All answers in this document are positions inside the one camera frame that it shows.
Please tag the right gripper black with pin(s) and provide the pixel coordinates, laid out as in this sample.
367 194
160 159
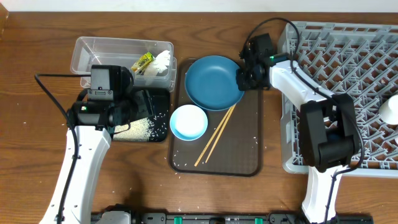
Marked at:
245 84

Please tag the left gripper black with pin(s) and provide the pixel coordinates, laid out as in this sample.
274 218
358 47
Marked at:
143 108

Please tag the wooden chopstick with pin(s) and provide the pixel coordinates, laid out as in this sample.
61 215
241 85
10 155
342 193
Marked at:
220 130
211 141

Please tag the yellow green snack wrapper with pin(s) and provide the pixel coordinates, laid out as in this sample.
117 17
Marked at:
142 62

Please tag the dark blue plate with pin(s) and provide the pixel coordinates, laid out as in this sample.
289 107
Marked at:
210 83

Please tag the light blue small bowl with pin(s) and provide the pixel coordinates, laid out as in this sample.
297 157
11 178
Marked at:
188 122

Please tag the white cup pink inside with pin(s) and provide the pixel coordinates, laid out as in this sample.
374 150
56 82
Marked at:
388 111

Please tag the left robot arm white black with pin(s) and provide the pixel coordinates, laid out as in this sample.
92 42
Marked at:
110 101

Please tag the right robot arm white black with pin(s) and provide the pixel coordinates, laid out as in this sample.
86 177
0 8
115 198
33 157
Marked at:
328 134

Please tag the black waste tray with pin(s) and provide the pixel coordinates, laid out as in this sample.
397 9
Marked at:
160 99

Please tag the clear plastic waste bin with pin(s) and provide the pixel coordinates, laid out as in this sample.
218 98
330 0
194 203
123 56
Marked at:
90 51

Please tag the grey dishwasher rack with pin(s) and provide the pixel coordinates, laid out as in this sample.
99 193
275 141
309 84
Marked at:
360 60

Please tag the pile of white rice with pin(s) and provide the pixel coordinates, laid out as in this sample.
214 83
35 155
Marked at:
153 129

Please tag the crumpled white tissue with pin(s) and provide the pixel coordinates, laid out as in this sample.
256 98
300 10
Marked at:
158 65

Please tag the brown serving tray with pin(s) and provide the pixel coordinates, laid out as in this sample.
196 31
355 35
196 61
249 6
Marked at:
239 150

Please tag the black rail with green clips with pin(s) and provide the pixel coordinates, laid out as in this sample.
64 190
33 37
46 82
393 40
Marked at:
122 214

